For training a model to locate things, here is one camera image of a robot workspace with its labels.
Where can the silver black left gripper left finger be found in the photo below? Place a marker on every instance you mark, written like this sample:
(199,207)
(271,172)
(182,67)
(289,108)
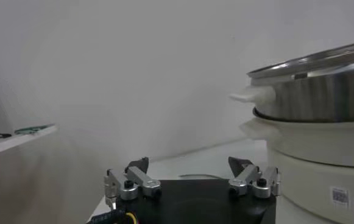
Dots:
(140,179)

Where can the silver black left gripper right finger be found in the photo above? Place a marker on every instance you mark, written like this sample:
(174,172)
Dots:
(246,178)

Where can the round glass pot lid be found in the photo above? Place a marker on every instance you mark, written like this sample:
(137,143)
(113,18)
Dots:
(201,175)

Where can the stainless steel steamer basket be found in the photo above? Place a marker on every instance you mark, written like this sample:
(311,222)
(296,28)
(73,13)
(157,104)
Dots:
(317,97)

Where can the cream electric cooker base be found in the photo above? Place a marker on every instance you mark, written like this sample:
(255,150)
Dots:
(310,170)

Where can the green tipped tool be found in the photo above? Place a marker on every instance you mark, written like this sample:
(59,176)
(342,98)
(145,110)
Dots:
(33,129)

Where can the white side table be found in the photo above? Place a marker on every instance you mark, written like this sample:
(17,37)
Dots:
(6,144)

